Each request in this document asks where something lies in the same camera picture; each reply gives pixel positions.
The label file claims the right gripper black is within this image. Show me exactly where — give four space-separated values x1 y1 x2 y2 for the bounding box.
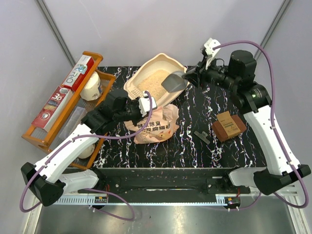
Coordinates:
182 55 238 91

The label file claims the grey metal scoop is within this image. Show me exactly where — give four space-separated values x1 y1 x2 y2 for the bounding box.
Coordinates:
161 71 188 93

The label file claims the pink cat litter bag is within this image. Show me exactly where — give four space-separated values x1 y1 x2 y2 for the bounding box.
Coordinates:
134 104 179 144

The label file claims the grey bag clip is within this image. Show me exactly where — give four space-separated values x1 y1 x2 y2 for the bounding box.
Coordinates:
194 131 210 145

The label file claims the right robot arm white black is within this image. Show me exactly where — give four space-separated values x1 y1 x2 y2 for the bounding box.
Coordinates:
183 50 311 195

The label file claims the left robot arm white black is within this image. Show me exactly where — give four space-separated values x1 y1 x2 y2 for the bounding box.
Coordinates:
19 89 155 212

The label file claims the cream plastic litter box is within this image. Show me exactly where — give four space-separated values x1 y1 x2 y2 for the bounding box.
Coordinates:
123 53 187 107

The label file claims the clear plastic box in rack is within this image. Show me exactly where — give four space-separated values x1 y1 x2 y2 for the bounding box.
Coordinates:
59 107 87 140

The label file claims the red white RiO toothpaste box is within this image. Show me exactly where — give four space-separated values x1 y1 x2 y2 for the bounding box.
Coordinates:
62 55 94 92

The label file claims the red 3D toothpaste box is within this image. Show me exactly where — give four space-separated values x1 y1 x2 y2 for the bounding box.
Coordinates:
31 86 73 132

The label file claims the orange wooden shelf rack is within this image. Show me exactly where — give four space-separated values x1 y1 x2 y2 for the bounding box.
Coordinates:
21 51 117 170

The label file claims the white plastic bottle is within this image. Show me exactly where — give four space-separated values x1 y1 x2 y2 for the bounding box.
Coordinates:
80 72 102 101

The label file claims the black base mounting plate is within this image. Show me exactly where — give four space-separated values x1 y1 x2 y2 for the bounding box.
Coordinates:
77 168 251 195

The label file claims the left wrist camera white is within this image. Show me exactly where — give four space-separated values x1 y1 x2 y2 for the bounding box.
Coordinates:
138 90 157 117

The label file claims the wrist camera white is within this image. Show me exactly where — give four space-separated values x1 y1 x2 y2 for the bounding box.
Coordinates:
201 38 221 70
138 90 157 117

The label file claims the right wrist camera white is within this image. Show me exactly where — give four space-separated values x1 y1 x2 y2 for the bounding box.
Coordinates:
201 38 221 70

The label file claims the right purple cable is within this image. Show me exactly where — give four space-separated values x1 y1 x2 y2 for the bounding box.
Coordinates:
214 40 307 212

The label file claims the purple cable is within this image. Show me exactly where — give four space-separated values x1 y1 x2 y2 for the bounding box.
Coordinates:
214 40 307 212
19 91 153 221

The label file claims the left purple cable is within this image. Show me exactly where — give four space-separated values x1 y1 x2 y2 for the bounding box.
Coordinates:
19 91 153 221

